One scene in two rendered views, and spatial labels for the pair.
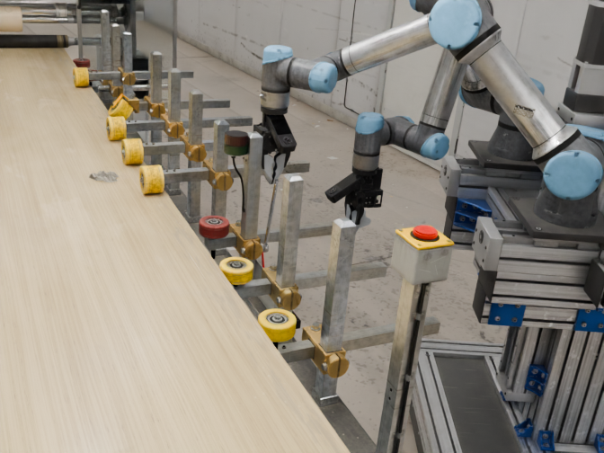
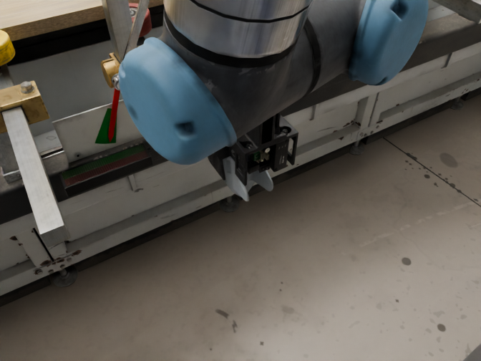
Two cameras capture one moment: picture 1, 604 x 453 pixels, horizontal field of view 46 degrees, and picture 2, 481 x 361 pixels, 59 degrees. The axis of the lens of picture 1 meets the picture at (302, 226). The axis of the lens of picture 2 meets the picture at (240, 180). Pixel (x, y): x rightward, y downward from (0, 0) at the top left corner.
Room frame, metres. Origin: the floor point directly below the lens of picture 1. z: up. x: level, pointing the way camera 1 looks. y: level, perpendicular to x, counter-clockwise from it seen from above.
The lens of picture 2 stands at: (1.91, -0.55, 1.28)
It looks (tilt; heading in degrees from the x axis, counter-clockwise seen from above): 47 degrees down; 87
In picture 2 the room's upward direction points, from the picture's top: straight up
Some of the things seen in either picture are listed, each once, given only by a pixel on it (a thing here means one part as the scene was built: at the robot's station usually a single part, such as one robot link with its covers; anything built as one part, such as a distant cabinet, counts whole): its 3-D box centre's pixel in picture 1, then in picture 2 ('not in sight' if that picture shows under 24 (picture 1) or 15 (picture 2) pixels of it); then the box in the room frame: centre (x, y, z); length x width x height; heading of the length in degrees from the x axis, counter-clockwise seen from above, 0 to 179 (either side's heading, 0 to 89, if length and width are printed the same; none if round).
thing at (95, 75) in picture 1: (137, 74); not in sight; (3.15, 0.78, 0.95); 0.50 x 0.04 x 0.04; 117
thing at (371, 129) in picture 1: (369, 133); not in sight; (1.94, -0.17, 1.13); 0.09 x 0.08 x 0.11; 130
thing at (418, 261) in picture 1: (421, 256); not in sight; (1.07, -0.20, 1.18); 0.07 x 0.07 x 0.08; 27
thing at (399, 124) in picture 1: (398, 131); (329, 23); (1.99, -0.25, 1.12); 0.11 x 0.11 x 0.08; 40
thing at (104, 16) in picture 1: (106, 59); not in sight; (3.53, 1.04, 0.91); 0.03 x 0.03 x 0.48; 27
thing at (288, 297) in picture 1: (280, 288); (1, 111); (1.54, 0.04, 0.84); 0.13 x 0.06 x 0.05; 27
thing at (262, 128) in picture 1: (271, 128); not in sight; (1.85, 0.10, 1.15); 0.09 x 0.08 x 0.12; 27
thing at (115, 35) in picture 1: (116, 76); not in sight; (3.31, 0.92, 0.89); 0.03 x 0.03 x 0.48; 27
